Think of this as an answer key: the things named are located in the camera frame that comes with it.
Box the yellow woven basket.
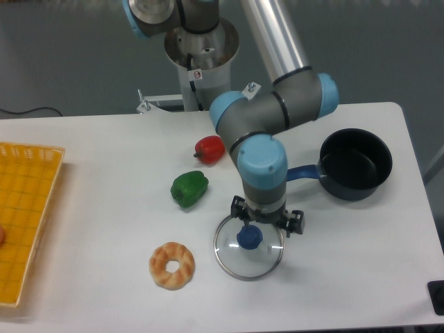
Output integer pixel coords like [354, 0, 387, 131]
[1, 142, 65, 307]

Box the glass lid with blue knob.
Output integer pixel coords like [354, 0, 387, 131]
[213, 216, 284, 282]

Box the black cable on pedestal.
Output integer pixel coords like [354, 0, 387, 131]
[186, 52, 203, 112]

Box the dark blue saucepan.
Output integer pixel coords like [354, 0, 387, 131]
[287, 128, 393, 201]

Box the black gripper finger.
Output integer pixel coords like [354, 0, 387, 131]
[230, 196, 251, 230]
[276, 210, 305, 238]

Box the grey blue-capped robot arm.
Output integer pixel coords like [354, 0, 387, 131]
[123, 1, 339, 234]

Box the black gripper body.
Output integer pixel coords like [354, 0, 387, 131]
[244, 200, 286, 224]

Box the glazed ring bread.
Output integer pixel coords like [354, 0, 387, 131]
[148, 242, 196, 291]

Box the green bell pepper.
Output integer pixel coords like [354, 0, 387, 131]
[170, 171, 209, 209]

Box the white metal base frame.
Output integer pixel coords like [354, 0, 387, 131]
[136, 82, 262, 114]

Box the black cable on floor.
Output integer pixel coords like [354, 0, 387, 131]
[0, 106, 64, 117]

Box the red bell pepper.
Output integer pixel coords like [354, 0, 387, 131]
[194, 135, 225, 164]

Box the black device at table edge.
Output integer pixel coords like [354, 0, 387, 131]
[427, 280, 444, 316]

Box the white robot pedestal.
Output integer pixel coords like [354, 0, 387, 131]
[164, 18, 239, 111]

